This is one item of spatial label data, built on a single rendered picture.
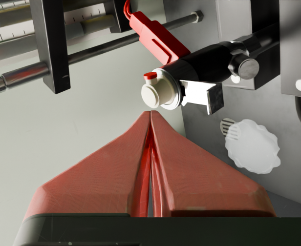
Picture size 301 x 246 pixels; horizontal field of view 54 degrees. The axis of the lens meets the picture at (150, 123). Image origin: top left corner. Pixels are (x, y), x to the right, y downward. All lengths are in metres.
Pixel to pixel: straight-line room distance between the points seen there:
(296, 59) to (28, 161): 0.37
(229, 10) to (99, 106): 0.28
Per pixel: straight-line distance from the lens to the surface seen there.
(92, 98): 0.49
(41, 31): 0.33
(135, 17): 0.23
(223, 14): 0.30
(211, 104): 0.16
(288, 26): 0.27
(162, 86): 0.18
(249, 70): 0.20
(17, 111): 0.44
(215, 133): 0.58
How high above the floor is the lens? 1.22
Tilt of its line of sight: 32 degrees down
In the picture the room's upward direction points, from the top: 119 degrees counter-clockwise
